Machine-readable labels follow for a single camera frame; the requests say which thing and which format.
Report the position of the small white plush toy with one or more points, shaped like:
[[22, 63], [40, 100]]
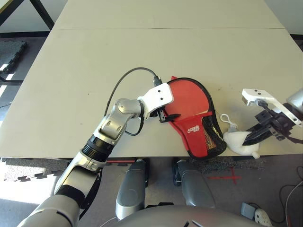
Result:
[[236, 142]]

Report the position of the silver robot left leg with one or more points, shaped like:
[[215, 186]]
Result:
[[130, 189]]

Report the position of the black foam floor mat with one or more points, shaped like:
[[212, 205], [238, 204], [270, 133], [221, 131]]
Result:
[[11, 56]]

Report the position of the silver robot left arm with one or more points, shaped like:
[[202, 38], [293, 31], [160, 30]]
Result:
[[111, 127]]

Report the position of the black metal table frame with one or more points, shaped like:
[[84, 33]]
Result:
[[45, 16]]

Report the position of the silver robot torso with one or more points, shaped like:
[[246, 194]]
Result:
[[184, 217]]

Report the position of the black robot foot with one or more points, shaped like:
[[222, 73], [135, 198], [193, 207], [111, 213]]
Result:
[[145, 172], [175, 173]]

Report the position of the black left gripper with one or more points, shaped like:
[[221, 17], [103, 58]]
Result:
[[159, 113]]

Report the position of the grey foot pedal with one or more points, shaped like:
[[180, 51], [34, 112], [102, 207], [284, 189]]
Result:
[[248, 209]]

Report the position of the black robot right foot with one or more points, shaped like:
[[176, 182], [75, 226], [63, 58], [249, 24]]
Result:
[[175, 173]]

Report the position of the silver robot right leg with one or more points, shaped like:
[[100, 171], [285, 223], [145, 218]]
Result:
[[196, 186]]

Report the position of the white perforated shoe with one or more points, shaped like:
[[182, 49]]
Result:
[[262, 216]]

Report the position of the silver robot leg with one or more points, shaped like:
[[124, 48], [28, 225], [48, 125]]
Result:
[[130, 189], [196, 186]]

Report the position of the red tape cross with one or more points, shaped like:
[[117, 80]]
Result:
[[234, 176]]

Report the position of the red black paddle case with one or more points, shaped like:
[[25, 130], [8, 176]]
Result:
[[194, 137]]

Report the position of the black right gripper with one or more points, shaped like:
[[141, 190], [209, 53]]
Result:
[[277, 125]]

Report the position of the red tape corner lines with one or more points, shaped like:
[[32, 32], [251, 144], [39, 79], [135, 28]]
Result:
[[120, 162]]

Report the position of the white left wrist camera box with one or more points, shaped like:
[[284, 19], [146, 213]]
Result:
[[158, 97]]

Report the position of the black robot left foot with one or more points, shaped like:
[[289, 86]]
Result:
[[145, 172]]

